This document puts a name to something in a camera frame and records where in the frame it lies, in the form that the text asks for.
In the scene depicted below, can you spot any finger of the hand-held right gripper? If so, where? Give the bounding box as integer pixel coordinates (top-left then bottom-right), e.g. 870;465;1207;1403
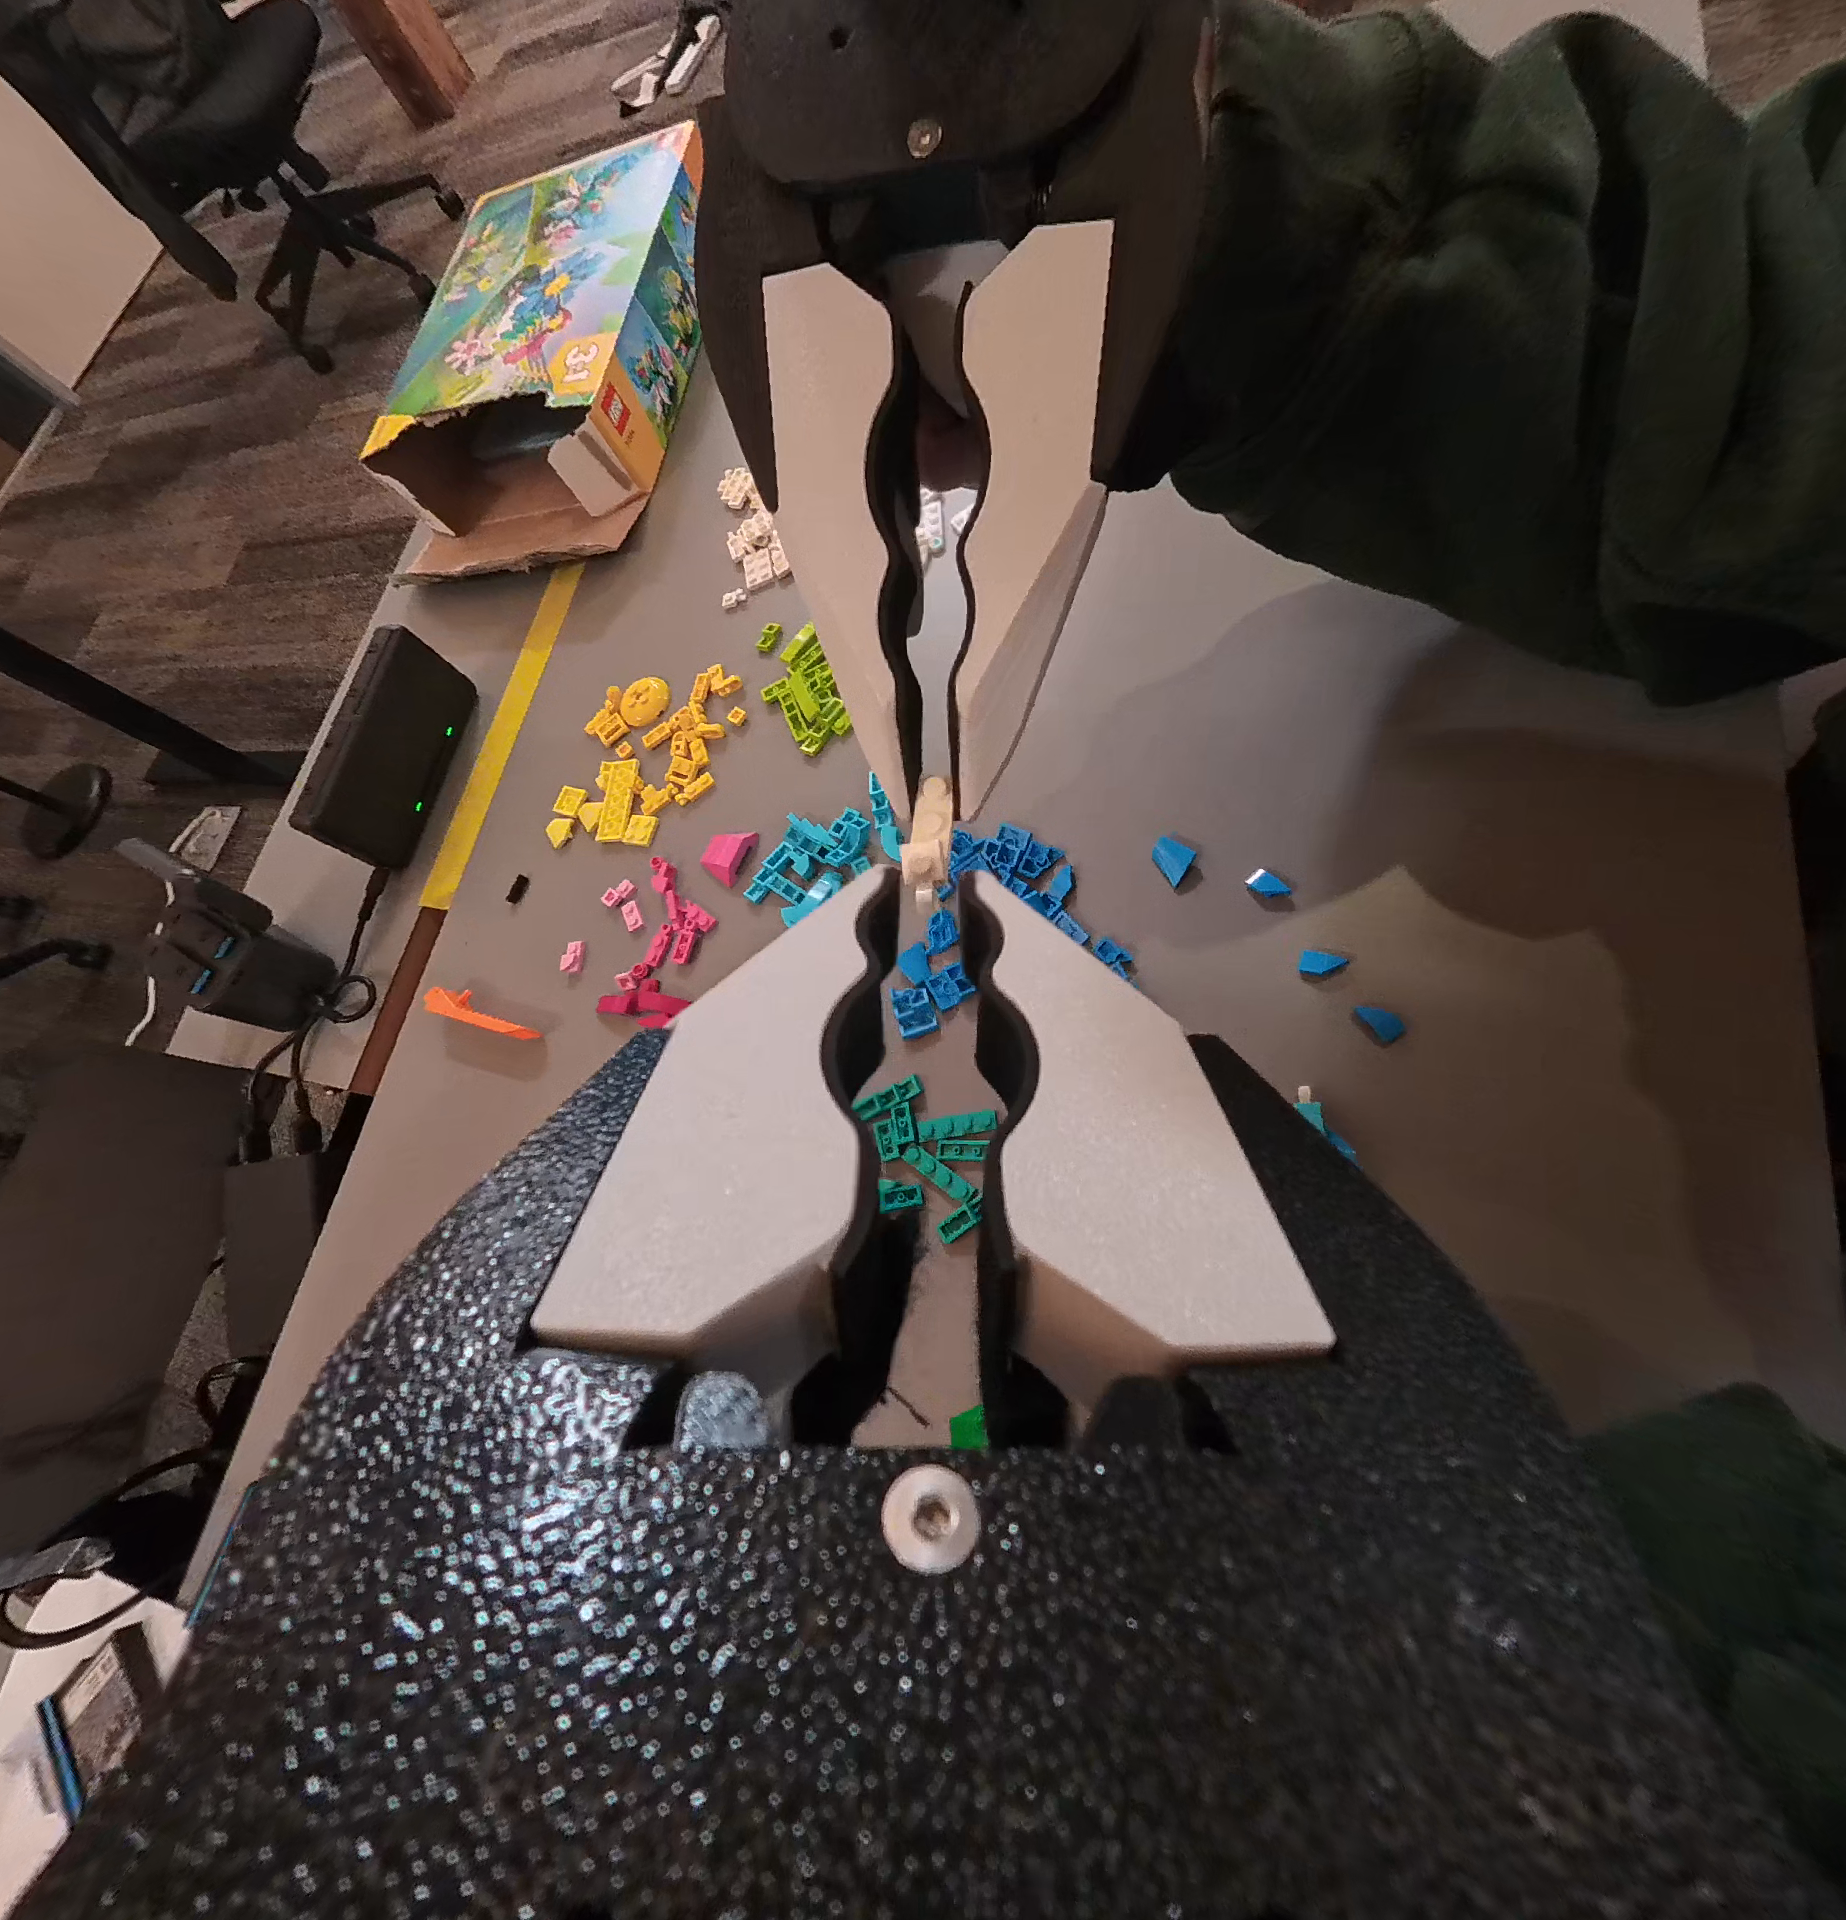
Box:
937;218;1119;812
762;263;932;812

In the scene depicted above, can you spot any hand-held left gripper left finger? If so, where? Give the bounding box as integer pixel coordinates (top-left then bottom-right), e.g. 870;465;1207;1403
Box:
527;868;894;1434

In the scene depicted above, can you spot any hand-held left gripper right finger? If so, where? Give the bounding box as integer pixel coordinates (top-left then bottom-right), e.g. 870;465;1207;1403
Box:
961;871;1341;1412

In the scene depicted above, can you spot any small cream lego piece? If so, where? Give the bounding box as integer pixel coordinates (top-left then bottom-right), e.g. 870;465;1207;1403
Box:
900;771;959;903

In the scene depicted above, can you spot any person's right forearm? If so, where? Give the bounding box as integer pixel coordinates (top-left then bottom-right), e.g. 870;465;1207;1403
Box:
1110;0;1846;708

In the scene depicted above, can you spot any pile of white lego bricks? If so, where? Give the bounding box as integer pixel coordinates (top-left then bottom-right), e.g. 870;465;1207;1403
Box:
717;465;985;610

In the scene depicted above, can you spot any pile of teal lego bricks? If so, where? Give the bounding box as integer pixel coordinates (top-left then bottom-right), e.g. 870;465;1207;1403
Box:
851;1072;1003;1248

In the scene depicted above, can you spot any pile of lime lego bricks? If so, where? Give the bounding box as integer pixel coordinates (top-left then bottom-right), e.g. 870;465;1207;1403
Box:
753;621;860;759

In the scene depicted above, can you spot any pile of pink lego bricks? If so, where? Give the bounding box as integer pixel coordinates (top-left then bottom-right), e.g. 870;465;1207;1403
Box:
561;855;715;1030

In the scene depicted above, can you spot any colourful cardboard lego box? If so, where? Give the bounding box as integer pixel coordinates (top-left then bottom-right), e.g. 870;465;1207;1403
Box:
360;121;708;587

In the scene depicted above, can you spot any pile of blue lego bricks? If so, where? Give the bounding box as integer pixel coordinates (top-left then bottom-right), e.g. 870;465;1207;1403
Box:
894;823;1145;1046

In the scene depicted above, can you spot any pile of cyan lego bricks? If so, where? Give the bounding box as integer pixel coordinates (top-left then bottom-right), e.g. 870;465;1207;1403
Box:
744;771;883;926

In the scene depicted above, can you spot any pile of yellow lego bricks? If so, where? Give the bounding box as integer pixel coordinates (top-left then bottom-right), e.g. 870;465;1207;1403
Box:
544;667;748;850

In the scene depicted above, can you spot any orange brick separator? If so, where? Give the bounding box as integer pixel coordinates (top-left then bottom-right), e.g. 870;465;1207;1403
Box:
423;982;544;1043

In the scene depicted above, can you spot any yellow tape strip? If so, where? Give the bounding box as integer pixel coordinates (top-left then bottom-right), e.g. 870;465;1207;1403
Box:
416;558;588;913

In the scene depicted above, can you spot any black charger blue trim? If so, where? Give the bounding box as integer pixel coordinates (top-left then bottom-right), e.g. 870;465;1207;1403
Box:
121;841;342;1037

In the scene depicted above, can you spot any black power bank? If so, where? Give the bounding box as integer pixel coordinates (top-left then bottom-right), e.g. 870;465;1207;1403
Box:
290;625;478;868

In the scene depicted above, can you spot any dark grey chair seat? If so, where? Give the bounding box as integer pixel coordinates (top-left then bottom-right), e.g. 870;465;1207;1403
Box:
0;1042;326;1578

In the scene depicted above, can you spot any black office chair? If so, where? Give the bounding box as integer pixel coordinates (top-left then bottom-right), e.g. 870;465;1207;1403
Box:
0;0;467;378

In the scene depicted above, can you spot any black round stand base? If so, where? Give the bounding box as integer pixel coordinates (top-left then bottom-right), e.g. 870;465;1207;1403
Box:
0;757;117;860

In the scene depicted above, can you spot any person's green sweater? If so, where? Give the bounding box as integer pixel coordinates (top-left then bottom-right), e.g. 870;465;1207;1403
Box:
1576;1380;1846;1920

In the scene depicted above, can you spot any white side desk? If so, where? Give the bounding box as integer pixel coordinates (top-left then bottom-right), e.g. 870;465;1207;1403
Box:
0;46;168;453

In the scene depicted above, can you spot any black power cable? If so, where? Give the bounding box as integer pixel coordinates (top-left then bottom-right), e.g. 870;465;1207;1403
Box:
241;861;380;1160

